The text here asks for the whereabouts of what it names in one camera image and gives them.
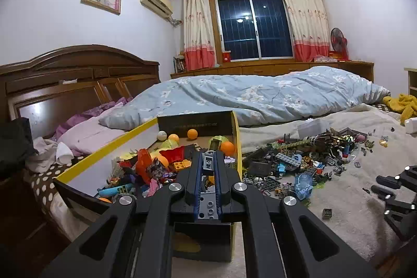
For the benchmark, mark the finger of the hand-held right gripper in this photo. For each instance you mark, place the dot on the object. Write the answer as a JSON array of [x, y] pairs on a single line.
[[400, 216], [395, 178]]

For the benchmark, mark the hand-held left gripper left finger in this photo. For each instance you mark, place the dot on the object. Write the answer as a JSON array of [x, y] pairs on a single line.
[[198, 173]]

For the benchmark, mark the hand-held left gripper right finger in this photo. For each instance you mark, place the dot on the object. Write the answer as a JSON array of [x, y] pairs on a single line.
[[219, 173]]

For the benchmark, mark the long grey building brick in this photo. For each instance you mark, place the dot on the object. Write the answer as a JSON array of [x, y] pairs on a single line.
[[208, 164]]

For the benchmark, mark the pile of toys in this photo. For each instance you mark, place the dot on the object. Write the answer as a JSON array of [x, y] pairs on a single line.
[[153, 167]]

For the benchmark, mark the pile of building bricks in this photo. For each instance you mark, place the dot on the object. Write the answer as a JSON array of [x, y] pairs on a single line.
[[293, 160]]

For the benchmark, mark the yellow black cardboard box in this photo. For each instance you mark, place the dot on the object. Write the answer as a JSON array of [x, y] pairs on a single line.
[[107, 154]]

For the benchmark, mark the orange ball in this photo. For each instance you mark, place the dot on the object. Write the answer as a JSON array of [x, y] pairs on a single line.
[[228, 148], [173, 137], [193, 133]]

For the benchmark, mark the white ball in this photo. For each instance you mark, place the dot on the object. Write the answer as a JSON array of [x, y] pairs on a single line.
[[162, 135]]

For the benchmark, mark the white plastic cup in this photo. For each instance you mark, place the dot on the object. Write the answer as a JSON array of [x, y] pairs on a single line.
[[411, 125]]

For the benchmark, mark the small grey square brick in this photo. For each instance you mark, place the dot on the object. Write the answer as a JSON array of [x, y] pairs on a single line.
[[327, 214]]

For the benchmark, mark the yellow fuzzy blanket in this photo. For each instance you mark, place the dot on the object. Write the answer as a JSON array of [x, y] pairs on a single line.
[[402, 103]]

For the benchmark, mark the blue floral duvet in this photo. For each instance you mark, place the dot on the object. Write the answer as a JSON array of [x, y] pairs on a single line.
[[244, 95]]

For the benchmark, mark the translucent blue toy piece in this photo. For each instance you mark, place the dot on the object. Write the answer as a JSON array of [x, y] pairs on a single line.
[[304, 185]]

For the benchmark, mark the clear plastic container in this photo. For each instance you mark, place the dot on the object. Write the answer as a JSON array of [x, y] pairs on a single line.
[[312, 128]]

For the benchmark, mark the beige wooden shelf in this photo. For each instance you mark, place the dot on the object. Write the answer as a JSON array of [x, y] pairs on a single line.
[[411, 82]]

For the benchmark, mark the row of books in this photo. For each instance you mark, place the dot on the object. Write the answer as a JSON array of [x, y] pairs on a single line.
[[179, 63]]

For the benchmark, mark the wooden window cabinet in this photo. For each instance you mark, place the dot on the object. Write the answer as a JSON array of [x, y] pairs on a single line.
[[260, 69]]

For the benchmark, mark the pink pillow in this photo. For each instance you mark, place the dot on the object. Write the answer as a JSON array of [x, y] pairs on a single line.
[[91, 134]]

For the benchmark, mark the small red box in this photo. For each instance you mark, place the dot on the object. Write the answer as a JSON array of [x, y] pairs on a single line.
[[226, 57]]

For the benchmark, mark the purple cloth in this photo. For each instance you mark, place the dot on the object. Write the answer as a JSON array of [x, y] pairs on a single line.
[[81, 118]]

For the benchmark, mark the clear plastic bag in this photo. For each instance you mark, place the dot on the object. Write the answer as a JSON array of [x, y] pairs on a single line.
[[325, 58]]

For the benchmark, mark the cream and red curtain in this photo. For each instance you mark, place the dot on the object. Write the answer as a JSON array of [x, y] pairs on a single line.
[[306, 24], [198, 30]]

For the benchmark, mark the red standing fan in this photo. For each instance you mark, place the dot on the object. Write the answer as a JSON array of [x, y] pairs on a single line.
[[338, 43]]

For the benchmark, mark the wooden framed window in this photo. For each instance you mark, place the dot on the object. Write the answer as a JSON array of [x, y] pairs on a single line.
[[254, 25]]

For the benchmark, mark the air conditioner pipe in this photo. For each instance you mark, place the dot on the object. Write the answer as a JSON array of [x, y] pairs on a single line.
[[175, 22]]

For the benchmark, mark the white crumpled clothes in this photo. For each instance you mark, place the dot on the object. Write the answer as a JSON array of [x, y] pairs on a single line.
[[45, 154]]

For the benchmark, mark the brown polka dot sheet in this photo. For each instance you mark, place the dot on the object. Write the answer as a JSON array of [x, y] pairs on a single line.
[[42, 186]]

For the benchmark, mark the white tissue on headboard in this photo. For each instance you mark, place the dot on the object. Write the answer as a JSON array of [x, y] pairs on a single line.
[[67, 81]]

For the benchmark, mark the brown wooden headboard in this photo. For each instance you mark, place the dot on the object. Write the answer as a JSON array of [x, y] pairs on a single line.
[[65, 76]]

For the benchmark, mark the black cloth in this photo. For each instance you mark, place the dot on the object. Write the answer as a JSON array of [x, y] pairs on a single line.
[[14, 144]]

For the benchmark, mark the cream wall air conditioner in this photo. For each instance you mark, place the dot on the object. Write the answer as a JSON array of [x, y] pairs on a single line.
[[156, 1]]

